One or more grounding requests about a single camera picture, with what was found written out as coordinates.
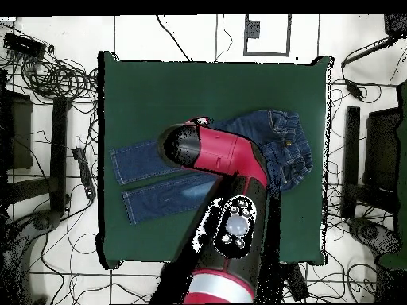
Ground dark flat panel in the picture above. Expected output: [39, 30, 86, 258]
[362, 106, 402, 192]
[0, 90, 33, 171]

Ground black corner box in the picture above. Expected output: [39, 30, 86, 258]
[383, 13, 407, 40]

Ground grey square floor frame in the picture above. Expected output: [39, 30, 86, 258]
[243, 14, 292, 57]

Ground black round stand base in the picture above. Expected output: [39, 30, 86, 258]
[347, 217, 399, 253]
[29, 210, 62, 232]

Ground black rod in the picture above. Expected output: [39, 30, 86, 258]
[340, 36, 396, 68]

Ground blue denim jeans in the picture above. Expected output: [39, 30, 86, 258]
[109, 109, 314, 226]

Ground black stand leg bar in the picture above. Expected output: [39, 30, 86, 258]
[342, 106, 362, 219]
[49, 96, 70, 213]

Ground black power brick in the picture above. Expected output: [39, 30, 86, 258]
[344, 79, 366, 102]

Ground long black floor cable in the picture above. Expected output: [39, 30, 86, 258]
[154, 14, 194, 62]

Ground black power strip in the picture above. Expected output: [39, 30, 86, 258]
[72, 146, 97, 200]
[284, 262, 310, 302]

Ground dark green table cloth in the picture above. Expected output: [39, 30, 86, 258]
[96, 50, 335, 270]

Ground tangle of black cables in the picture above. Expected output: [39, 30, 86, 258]
[21, 55, 99, 103]

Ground small grey square patch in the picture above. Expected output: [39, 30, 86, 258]
[246, 20, 262, 40]

